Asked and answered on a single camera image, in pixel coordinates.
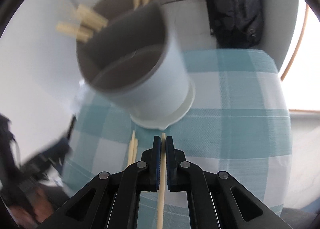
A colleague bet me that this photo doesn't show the bamboo chopstick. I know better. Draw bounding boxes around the bamboo chopstick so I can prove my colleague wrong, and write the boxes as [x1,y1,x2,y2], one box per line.
[157,133,167,229]
[127,130,138,166]

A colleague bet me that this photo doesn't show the white utensil holder cup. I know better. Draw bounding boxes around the white utensil holder cup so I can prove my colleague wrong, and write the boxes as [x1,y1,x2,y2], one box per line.
[76,0,195,130]

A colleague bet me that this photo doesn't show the left hand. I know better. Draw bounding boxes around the left hand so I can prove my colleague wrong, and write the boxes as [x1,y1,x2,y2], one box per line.
[8,187,54,228]

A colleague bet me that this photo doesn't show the teal checked tablecloth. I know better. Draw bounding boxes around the teal checked tablecloth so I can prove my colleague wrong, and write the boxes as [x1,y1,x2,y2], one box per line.
[62,50,292,214]

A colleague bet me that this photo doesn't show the black backpack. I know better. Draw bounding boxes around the black backpack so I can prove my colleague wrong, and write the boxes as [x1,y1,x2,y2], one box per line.
[206,0,264,48]

